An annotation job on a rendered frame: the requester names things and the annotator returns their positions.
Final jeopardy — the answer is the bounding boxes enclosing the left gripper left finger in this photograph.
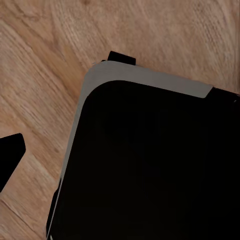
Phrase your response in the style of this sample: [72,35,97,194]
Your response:
[0,133,26,193]

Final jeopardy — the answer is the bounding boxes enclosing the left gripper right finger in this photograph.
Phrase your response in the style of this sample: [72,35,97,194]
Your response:
[224,133,240,173]

